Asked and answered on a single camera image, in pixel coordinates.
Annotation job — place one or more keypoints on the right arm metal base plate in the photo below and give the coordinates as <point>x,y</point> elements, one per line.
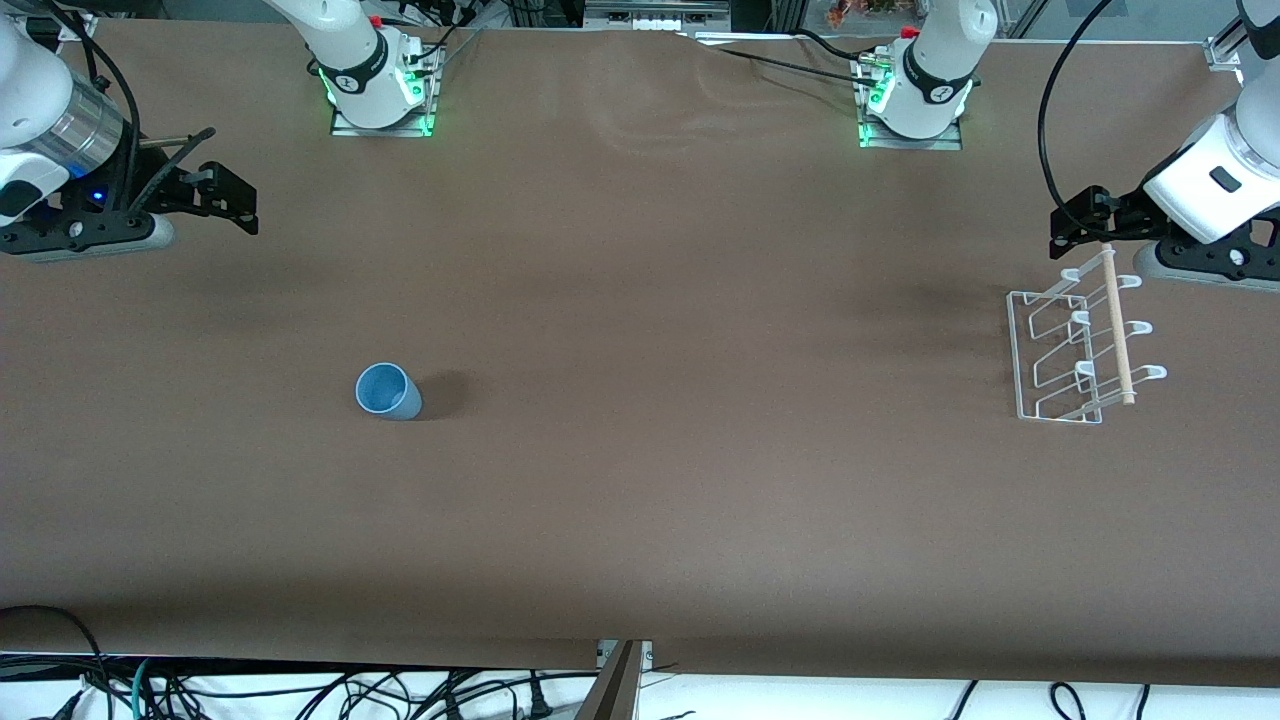
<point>400,130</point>

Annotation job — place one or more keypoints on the light blue plastic cup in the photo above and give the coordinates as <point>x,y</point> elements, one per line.
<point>385,392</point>

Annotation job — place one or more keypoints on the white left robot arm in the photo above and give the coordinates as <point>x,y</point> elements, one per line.
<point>935,70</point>

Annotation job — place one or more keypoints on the white power strip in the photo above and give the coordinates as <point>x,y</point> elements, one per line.
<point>655,14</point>

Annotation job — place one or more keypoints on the brown paper table cover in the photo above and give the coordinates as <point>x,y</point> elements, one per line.
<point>640,450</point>

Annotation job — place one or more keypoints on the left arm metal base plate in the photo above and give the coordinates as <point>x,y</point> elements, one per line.
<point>920,143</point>

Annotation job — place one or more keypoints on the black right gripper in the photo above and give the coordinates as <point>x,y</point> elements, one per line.
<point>172,190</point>

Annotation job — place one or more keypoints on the grey metal table beam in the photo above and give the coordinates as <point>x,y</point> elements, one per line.
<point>615,690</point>

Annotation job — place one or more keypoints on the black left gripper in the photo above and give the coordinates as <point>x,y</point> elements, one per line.
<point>1122,214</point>

